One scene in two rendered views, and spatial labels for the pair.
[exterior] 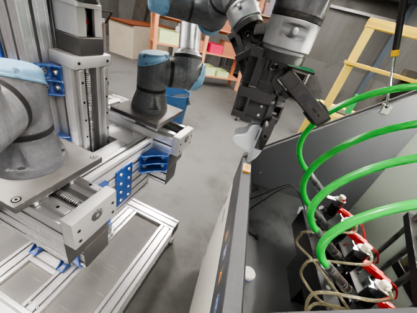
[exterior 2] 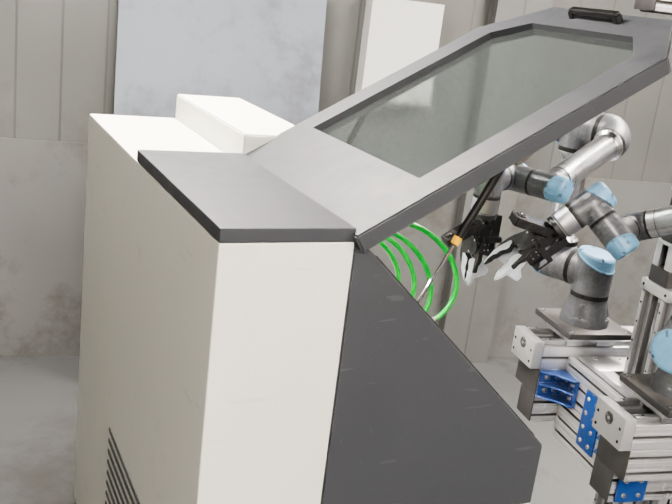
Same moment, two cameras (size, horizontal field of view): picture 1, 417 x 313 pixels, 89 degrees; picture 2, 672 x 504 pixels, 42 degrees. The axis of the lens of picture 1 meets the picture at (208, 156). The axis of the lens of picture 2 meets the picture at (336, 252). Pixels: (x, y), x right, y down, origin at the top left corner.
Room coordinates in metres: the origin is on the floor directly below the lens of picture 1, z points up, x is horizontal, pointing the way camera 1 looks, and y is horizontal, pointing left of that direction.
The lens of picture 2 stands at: (2.25, -1.60, 1.94)
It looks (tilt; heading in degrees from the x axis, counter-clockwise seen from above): 16 degrees down; 150
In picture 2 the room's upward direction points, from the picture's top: 7 degrees clockwise
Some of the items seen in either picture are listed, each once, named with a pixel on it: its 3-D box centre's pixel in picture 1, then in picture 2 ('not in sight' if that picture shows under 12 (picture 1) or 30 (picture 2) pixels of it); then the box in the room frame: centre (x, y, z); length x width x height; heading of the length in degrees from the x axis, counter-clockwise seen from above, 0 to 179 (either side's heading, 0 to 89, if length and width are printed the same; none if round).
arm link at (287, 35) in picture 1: (289, 37); (484, 205); (0.39, -0.07, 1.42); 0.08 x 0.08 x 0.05
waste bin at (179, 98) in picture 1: (172, 109); not in sight; (2.69, 0.64, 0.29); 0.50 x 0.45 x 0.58; 77
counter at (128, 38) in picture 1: (146, 39); not in sight; (7.18, 2.84, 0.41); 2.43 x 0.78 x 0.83; 167
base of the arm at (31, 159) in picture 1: (25, 142); (586, 306); (0.37, 0.42, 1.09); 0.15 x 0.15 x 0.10
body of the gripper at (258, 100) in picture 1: (265, 87); (482, 233); (0.39, -0.06, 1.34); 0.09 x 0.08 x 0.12; 86
